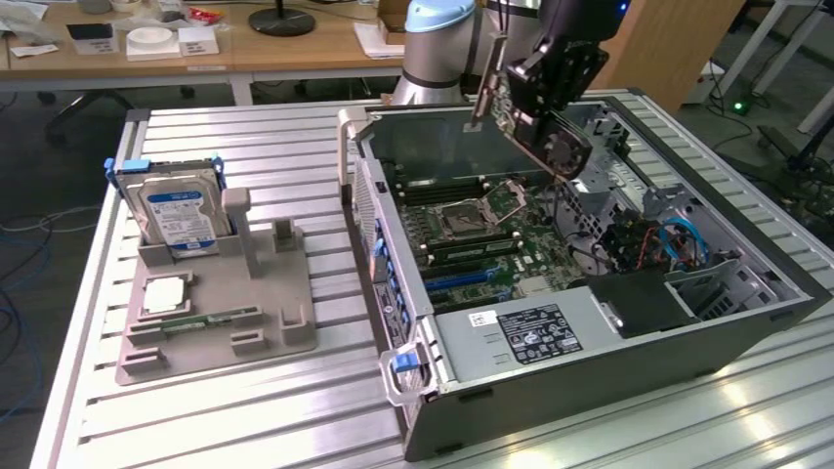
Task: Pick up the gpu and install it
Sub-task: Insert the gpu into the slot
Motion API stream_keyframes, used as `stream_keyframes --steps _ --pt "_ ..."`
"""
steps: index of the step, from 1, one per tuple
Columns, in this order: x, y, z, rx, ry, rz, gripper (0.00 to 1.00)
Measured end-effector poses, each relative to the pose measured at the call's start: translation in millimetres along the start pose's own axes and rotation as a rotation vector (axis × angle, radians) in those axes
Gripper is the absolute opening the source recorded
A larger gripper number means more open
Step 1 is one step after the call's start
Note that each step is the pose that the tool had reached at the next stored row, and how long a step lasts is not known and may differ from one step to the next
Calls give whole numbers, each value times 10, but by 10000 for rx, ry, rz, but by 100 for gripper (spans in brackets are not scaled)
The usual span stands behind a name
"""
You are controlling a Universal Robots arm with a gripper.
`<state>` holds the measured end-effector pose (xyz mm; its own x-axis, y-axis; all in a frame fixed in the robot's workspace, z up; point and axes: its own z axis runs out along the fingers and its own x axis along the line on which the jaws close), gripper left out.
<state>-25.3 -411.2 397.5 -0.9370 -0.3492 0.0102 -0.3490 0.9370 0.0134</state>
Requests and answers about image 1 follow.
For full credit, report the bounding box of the grey power supply with label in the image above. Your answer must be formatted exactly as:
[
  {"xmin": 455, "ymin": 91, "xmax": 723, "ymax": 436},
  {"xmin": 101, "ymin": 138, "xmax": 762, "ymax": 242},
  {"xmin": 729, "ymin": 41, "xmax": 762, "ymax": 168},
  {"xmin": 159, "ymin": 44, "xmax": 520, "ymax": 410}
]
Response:
[{"xmin": 430, "ymin": 285, "xmax": 622, "ymax": 385}]

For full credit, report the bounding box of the black graphics card with fan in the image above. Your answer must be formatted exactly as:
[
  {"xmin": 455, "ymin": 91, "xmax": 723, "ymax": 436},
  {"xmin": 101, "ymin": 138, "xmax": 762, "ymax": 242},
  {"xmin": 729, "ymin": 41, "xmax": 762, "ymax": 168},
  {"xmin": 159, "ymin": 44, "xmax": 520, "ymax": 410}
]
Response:
[{"xmin": 470, "ymin": 31, "xmax": 595, "ymax": 181}]

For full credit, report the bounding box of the blue floor cable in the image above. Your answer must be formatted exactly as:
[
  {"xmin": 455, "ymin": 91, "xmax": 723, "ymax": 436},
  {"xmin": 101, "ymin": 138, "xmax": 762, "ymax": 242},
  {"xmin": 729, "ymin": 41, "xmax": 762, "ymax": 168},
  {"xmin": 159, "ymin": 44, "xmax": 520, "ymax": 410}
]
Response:
[{"xmin": 0, "ymin": 229, "xmax": 53, "ymax": 421}]

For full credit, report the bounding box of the white box with black top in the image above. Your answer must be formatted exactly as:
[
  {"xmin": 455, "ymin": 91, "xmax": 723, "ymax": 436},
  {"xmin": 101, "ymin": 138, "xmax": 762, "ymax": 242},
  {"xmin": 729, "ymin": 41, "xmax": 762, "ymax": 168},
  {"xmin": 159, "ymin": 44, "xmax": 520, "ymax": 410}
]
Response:
[{"xmin": 67, "ymin": 22, "xmax": 119, "ymax": 56}]

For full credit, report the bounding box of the wooden cabinet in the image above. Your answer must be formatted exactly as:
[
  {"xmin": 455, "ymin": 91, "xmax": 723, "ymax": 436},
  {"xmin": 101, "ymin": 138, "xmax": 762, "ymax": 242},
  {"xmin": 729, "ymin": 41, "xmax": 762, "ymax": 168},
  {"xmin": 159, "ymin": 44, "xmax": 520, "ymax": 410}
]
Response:
[{"xmin": 584, "ymin": 0, "xmax": 749, "ymax": 113}]

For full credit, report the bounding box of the black round lamp base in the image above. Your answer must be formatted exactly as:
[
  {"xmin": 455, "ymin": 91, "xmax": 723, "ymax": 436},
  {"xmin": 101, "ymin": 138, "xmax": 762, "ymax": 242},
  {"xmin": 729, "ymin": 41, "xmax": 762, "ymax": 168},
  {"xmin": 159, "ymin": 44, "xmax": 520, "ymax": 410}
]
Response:
[{"xmin": 247, "ymin": 0, "xmax": 319, "ymax": 37}]

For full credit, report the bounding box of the white box with round dish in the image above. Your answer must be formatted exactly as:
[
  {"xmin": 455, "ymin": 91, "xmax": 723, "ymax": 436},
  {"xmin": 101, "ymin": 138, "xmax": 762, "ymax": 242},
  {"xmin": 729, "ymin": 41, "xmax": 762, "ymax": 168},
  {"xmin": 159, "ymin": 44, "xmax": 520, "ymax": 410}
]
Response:
[{"xmin": 125, "ymin": 26, "xmax": 183, "ymax": 63}]

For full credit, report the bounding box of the white floor cable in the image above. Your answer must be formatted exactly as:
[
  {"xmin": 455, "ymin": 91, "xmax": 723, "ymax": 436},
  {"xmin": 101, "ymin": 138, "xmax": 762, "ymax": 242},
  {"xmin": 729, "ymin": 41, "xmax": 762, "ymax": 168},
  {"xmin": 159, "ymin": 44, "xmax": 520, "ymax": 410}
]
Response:
[{"xmin": 0, "ymin": 204, "xmax": 99, "ymax": 234}]

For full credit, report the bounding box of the grey plastic parts rack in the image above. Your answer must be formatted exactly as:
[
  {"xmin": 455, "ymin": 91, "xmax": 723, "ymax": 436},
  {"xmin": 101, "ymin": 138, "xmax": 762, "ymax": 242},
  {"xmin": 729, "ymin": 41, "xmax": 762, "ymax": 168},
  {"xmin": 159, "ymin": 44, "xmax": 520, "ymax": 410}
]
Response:
[{"xmin": 115, "ymin": 188, "xmax": 320, "ymax": 387}]

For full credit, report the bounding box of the plain white box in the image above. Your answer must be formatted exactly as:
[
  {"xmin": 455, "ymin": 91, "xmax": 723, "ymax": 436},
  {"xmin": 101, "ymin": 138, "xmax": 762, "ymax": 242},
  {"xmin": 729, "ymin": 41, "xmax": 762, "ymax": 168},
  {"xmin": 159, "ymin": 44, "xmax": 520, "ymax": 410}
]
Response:
[{"xmin": 177, "ymin": 26, "xmax": 220, "ymax": 58}]

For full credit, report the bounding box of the black floor stand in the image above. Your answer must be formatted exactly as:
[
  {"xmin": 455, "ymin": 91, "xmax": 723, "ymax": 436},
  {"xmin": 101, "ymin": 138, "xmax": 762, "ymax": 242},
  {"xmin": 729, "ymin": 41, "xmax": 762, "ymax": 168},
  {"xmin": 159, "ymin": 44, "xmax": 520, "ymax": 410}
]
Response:
[{"xmin": 754, "ymin": 124, "xmax": 834, "ymax": 172}]

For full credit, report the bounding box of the white paper stack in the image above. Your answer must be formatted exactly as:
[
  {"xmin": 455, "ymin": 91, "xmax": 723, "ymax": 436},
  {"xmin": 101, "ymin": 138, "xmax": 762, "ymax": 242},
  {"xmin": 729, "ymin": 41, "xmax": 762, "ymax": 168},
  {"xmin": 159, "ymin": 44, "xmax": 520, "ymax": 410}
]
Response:
[{"xmin": 354, "ymin": 21, "xmax": 410, "ymax": 60}]

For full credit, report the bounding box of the green motherboard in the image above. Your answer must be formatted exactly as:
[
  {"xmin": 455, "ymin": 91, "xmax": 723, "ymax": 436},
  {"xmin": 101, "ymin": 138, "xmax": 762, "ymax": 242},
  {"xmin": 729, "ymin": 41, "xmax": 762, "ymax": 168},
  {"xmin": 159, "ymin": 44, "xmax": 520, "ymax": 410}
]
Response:
[{"xmin": 383, "ymin": 170, "xmax": 591, "ymax": 314}]

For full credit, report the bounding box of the silver CPU chip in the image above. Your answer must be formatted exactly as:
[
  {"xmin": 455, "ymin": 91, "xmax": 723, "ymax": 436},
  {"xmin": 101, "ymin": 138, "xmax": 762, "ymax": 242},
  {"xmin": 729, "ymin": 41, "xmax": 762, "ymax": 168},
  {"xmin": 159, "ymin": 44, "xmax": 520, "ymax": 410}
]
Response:
[{"xmin": 141, "ymin": 278, "xmax": 188, "ymax": 315}]

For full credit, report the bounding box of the perforated metal drive cage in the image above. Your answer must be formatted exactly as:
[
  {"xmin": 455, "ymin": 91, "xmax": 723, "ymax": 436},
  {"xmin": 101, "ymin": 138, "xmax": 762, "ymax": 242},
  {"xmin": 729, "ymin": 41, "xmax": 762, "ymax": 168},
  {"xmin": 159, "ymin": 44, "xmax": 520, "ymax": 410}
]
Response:
[{"xmin": 558, "ymin": 105, "xmax": 652, "ymax": 226}]

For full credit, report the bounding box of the black office chair base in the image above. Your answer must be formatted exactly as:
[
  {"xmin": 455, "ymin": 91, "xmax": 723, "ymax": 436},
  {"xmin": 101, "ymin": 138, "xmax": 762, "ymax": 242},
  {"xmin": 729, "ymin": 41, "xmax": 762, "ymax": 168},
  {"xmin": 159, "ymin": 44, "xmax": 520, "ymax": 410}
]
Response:
[{"xmin": 35, "ymin": 85, "xmax": 196, "ymax": 143}]

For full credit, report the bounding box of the grey metal disk bay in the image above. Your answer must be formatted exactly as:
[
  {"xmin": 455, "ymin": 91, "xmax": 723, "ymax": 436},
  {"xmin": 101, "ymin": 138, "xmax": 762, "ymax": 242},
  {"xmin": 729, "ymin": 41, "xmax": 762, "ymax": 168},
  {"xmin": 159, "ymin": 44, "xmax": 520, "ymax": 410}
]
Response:
[{"xmin": 663, "ymin": 258, "xmax": 781, "ymax": 321}]

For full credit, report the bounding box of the blue expansion slot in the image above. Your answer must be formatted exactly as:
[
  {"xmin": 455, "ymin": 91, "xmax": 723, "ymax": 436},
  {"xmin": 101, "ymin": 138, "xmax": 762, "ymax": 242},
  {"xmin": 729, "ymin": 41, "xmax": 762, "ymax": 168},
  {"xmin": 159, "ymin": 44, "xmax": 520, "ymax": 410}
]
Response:
[{"xmin": 420, "ymin": 270, "xmax": 500, "ymax": 293}]

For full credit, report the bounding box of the hard disk in blue carrier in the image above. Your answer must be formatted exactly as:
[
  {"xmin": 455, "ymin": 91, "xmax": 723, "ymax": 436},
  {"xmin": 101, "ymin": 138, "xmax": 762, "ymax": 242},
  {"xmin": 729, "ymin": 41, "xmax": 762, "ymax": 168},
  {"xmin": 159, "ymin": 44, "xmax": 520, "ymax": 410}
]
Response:
[{"xmin": 101, "ymin": 154, "xmax": 237, "ymax": 259}]

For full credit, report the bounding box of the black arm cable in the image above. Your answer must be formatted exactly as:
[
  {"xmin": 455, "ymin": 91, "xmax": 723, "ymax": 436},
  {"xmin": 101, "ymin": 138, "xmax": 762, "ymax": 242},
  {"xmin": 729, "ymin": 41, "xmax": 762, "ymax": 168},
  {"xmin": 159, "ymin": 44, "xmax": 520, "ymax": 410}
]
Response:
[{"xmin": 486, "ymin": 0, "xmax": 516, "ymax": 38}]

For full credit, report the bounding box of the white desk frame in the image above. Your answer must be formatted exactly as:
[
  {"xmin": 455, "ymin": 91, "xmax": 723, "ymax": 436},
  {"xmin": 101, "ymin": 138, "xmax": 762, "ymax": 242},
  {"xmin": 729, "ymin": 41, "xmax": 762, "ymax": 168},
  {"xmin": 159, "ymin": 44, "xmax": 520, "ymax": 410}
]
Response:
[{"xmin": 715, "ymin": 0, "xmax": 834, "ymax": 133}]

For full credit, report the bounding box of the green RAM stick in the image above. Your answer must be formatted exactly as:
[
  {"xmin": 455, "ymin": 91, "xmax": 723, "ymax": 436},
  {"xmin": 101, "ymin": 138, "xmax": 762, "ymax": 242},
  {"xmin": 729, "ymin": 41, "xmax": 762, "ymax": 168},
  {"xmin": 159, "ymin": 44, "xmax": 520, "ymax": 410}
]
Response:
[{"xmin": 160, "ymin": 308, "xmax": 252, "ymax": 333}]

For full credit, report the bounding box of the brown cardboard box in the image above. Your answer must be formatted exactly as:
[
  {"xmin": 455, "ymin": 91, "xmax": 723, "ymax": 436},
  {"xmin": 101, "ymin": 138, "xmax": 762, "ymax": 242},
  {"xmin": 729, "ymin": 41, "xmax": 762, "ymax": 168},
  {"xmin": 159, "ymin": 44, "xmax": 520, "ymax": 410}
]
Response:
[{"xmin": 376, "ymin": 0, "xmax": 412, "ymax": 33}]

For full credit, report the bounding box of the silver chipset heatsink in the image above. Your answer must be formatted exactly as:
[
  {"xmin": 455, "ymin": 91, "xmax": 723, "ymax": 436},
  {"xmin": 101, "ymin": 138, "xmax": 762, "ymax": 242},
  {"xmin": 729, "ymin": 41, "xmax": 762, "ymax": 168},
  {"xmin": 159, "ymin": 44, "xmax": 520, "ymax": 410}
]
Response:
[{"xmin": 516, "ymin": 277, "xmax": 556, "ymax": 298}]

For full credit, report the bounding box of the wooden desk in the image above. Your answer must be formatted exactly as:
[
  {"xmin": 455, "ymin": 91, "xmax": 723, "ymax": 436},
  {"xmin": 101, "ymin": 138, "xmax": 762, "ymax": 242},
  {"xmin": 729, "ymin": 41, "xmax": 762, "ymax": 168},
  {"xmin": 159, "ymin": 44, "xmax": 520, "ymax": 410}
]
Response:
[
  {"xmin": 0, "ymin": 0, "xmax": 255, "ymax": 107},
  {"xmin": 232, "ymin": 0, "xmax": 418, "ymax": 82}
]

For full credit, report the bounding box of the metal socket cover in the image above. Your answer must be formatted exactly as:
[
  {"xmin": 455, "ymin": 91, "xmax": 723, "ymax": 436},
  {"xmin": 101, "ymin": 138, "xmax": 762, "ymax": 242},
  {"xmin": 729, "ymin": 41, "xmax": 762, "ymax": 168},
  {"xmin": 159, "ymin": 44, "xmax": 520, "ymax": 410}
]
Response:
[{"xmin": 484, "ymin": 178, "xmax": 528, "ymax": 217}]

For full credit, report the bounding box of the blue wire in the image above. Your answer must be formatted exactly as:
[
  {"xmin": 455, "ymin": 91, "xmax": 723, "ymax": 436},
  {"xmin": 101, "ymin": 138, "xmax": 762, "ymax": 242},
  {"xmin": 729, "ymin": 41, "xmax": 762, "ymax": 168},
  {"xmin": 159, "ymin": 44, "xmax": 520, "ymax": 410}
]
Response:
[{"xmin": 654, "ymin": 217, "xmax": 711, "ymax": 271}]

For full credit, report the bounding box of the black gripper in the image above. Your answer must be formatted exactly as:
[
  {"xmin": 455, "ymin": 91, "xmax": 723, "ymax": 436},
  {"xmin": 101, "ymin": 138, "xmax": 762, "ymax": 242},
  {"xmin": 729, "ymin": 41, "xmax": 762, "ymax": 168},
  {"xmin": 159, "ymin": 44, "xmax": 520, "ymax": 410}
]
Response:
[{"xmin": 506, "ymin": 0, "xmax": 628, "ymax": 119}]

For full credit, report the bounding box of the black wire harness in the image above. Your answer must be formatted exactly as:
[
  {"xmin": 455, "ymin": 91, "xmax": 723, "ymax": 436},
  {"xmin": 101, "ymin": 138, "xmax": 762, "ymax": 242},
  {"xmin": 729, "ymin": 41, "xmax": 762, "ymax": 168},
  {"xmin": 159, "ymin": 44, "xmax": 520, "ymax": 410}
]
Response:
[{"xmin": 596, "ymin": 219, "xmax": 660, "ymax": 274}]

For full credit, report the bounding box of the black plastic shroud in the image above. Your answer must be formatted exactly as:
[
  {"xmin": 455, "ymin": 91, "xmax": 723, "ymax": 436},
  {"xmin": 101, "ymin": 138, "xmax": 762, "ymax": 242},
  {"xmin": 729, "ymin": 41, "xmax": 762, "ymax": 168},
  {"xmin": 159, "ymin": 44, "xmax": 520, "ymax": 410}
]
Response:
[{"xmin": 584, "ymin": 271, "xmax": 703, "ymax": 341}]

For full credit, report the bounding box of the open black grey PC case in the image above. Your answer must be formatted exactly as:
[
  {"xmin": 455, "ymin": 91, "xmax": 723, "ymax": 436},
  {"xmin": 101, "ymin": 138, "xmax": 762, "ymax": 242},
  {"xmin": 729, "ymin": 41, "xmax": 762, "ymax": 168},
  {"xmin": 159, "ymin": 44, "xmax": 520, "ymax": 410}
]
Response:
[{"xmin": 335, "ymin": 95, "xmax": 834, "ymax": 463}]

